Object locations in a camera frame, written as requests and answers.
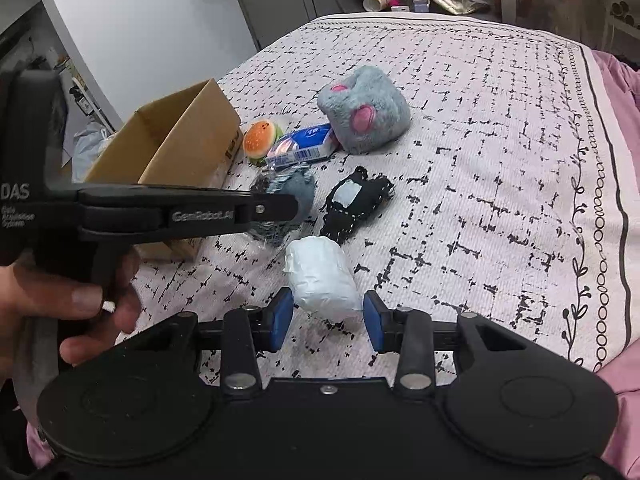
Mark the hamburger plush toy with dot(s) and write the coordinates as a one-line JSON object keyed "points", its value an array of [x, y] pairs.
{"points": [[259, 139]]}

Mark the grey plush mouse toy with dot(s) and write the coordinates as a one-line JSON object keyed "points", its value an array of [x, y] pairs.
{"points": [[365, 110]]}

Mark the white soft bundle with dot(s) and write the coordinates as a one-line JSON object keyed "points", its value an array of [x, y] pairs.
{"points": [[320, 278]]}

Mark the blue tissue pack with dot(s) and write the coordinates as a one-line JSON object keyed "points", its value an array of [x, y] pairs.
{"points": [[303, 145]]}

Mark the brown cardboard box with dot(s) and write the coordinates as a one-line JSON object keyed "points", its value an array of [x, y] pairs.
{"points": [[188, 138]]}

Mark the person's left hand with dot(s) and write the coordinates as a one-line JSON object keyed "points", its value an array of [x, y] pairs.
{"points": [[29, 293]]}

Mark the bag of black beads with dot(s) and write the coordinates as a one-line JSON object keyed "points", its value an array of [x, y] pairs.
{"points": [[290, 192]]}

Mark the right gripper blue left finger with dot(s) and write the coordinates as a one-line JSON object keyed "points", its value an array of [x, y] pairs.
{"points": [[275, 321]]}

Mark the white paper cup tube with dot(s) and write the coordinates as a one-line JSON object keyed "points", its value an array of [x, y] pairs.
{"points": [[379, 5]]}

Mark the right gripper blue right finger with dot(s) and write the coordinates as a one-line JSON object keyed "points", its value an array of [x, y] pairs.
{"points": [[381, 325]]}

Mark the grey white garbage bags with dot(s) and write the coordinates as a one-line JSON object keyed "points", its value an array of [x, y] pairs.
{"points": [[89, 144]]}

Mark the white black patterned bedspread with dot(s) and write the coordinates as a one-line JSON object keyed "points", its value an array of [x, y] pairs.
{"points": [[514, 190]]}

